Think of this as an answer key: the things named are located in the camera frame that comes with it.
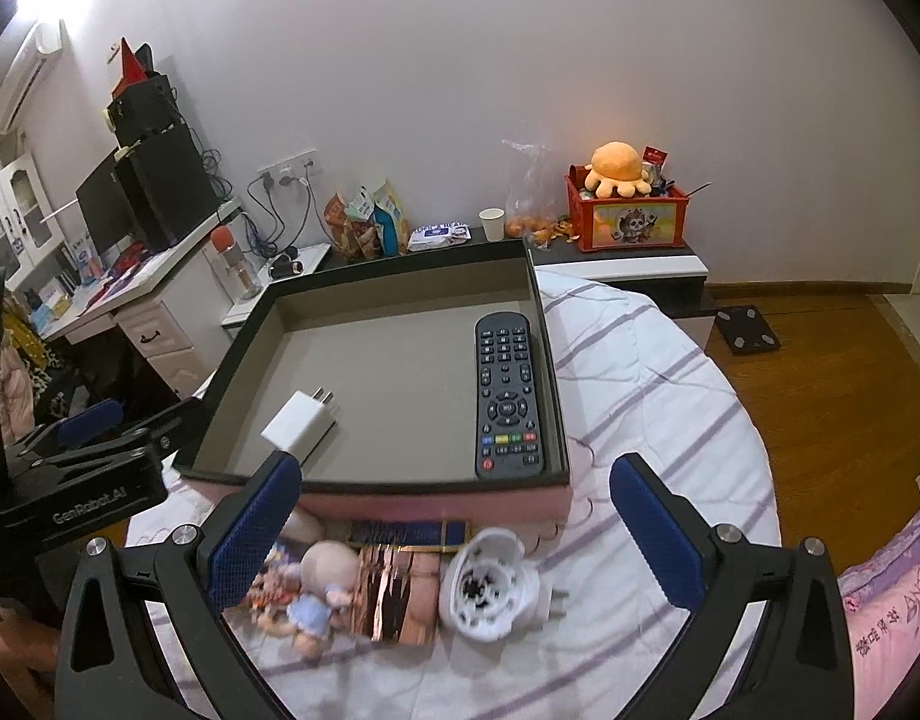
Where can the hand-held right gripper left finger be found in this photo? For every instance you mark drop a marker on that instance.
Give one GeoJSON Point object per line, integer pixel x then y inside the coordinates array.
{"type": "Point", "coordinates": [254, 532]}

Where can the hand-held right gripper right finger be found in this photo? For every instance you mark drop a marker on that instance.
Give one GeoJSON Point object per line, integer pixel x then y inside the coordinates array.
{"type": "Point", "coordinates": [655, 532]}

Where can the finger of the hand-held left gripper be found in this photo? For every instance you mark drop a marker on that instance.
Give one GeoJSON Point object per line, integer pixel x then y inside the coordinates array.
{"type": "Point", "coordinates": [164, 424]}
{"type": "Point", "coordinates": [93, 420]}

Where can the white round plug-in device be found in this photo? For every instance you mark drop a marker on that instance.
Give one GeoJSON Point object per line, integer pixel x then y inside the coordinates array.
{"type": "Point", "coordinates": [490, 577]}

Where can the dark cardboard box pink sides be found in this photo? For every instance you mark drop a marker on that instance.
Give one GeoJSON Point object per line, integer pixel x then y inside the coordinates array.
{"type": "Point", "coordinates": [385, 360]}

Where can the person's left forearm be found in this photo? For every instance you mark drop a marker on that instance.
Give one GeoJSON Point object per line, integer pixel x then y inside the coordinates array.
{"type": "Point", "coordinates": [14, 652]}

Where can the small doll blue dress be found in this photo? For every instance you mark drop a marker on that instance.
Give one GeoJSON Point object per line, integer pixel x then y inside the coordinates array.
{"type": "Point", "coordinates": [326, 570]}

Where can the hanging clothes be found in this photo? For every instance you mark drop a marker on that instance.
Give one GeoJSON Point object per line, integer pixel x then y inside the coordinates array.
{"type": "Point", "coordinates": [25, 360]}

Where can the white desk with drawers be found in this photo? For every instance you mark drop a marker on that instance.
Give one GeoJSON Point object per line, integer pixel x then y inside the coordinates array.
{"type": "Point", "coordinates": [160, 330]}

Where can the white charger plug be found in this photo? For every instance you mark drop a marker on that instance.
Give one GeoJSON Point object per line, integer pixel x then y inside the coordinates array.
{"type": "Point", "coordinates": [295, 424]}

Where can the papers and books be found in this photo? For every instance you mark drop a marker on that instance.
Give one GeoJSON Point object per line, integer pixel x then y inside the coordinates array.
{"type": "Point", "coordinates": [85, 277]}

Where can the blue and gold flat box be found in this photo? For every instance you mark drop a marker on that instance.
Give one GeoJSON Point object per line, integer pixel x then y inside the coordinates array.
{"type": "Point", "coordinates": [407, 532]}

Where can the shiny copper foil packet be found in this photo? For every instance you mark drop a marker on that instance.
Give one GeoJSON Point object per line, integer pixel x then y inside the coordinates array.
{"type": "Point", "coordinates": [396, 592]}

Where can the clear bottle orange cap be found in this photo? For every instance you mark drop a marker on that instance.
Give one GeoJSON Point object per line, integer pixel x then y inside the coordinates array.
{"type": "Point", "coordinates": [239, 270]}

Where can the black power adapter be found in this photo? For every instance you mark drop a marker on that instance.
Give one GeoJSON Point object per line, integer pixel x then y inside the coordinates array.
{"type": "Point", "coordinates": [286, 264]}

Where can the black remote control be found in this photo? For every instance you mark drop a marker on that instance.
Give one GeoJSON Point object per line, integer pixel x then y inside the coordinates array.
{"type": "Point", "coordinates": [509, 390]}

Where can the black computer monitor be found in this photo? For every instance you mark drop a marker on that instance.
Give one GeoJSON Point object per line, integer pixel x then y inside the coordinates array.
{"type": "Point", "coordinates": [100, 210]}

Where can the white glass door cabinet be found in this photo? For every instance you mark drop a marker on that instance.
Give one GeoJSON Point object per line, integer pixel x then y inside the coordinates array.
{"type": "Point", "coordinates": [14, 217]}

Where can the white side shelf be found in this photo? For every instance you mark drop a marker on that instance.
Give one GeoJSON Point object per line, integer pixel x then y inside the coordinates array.
{"type": "Point", "coordinates": [310, 259]}

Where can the black bathroom scale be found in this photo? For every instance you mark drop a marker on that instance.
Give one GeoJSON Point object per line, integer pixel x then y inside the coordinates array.
{"type": "Point", "coordinates": [749, 328]}

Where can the black computer tower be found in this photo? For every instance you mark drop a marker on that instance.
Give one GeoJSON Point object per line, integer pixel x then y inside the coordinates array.
{"type": "Point", "coordinates": [167, 187]}

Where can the pink printed quilt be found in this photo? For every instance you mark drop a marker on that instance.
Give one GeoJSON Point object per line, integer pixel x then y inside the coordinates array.
{"type": "Point", "coordinates": [895, 615]}

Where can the red snack bag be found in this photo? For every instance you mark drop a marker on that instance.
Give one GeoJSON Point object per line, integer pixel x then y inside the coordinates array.
{"type": "Point", "coordinates": [347, 232]}

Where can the white low cabinet dark top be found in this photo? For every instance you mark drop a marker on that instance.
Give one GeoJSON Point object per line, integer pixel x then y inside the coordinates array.
{"type": "Point", "coordinates": [640, 266]}

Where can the blue snack bag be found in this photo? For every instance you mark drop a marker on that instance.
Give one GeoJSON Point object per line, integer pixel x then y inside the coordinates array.
{"type": "Point", "coordinates": [391, 229]}

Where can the red storage crate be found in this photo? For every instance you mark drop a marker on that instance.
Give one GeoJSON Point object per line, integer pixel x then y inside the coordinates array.
{"type": "Point", "coordinates": [632, 225]}

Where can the orange peels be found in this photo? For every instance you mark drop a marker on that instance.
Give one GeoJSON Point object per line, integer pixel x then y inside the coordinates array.
{"type": "Point", "coordinates": [557, 232]}

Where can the black box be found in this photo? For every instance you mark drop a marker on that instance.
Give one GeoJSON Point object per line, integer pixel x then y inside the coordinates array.
{"type": "Point", "coordinates": [145, 109]}

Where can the wet wipes pack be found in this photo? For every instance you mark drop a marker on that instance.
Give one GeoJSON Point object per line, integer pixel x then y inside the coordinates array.
{"type": "Point", "coordinates": [437, 238]}

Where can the white paper cup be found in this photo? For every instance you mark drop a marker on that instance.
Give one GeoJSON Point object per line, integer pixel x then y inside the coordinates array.
{"type": "Point", "coordinates": [491, 225]}

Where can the clear bag of oranges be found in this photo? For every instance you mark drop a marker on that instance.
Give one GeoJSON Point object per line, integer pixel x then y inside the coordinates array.
{"type": "Point", "coordinates": [531, 202]}

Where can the white air conditioner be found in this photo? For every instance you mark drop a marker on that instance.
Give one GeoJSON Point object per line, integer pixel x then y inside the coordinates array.
{"type": "Point", "coordinates": [25, 71]}

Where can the red cone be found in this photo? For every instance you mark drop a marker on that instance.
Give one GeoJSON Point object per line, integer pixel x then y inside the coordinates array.
{"type": "Point", "coordinates": [130, 64]}

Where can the orange octopus plush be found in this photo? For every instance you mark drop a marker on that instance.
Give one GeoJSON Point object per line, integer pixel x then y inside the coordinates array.
{"type": "Point", "coordinates": [617, 165]}

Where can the white wall socket strip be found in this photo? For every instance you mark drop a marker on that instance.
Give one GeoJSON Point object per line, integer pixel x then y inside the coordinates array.
{"type": "Point", "coordinates": [287, 167]}

